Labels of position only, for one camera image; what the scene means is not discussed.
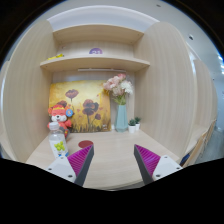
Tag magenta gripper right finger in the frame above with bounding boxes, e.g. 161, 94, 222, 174
134, 144, 182, 185

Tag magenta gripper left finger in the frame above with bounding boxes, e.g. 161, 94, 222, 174
46, 145, 94, 186

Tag dark red round coaster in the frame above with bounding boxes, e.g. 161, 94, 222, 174
78, 140, 93, 148

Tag small potted succulent front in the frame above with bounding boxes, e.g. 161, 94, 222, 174
128, 119, 136, 134

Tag teal ceramic vase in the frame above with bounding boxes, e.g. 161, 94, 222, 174
115, 105, 128, 132

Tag red orange plush toy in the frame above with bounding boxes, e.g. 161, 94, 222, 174
48, 104, 73, 137

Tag poppy flower painting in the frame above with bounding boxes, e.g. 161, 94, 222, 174
49, 80, 111, 133

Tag pink white flower bouquet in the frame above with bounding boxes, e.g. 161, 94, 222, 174
103, 73, 133, 105

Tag wooden desk hutch shelf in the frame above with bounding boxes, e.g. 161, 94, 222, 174
0, 21, 197, 162

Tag under-shelf light bar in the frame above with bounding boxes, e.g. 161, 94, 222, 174
78, 68, 126, 73

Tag yellow object on shelf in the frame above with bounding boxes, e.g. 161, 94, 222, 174
47, 54, 64, 60

